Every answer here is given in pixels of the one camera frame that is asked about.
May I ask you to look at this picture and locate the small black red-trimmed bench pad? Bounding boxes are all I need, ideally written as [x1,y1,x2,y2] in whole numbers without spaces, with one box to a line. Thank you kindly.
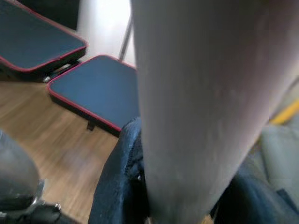
[46,54,141,138]

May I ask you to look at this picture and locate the silver clothes rack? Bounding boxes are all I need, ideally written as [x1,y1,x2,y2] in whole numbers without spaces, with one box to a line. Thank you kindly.
[118,17,134,59]

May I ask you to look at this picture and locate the yellow tubular exercise frame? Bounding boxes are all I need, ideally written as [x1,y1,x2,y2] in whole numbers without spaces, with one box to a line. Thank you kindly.
[270,98,299,126]

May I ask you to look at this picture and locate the large black red-trimmed bench pad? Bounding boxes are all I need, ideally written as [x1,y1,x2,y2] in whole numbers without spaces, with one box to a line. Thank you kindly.
[0,0,89,73]

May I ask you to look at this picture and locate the white handled broom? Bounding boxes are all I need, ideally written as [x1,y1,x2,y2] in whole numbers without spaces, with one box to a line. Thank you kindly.
[130,0,299,224]

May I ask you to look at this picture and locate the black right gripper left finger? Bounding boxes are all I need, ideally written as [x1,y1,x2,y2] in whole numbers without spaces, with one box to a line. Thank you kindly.
[90,117,150,224]

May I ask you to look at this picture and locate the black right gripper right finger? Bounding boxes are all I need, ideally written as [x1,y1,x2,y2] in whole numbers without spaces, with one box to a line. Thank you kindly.
[210,155,299,224]

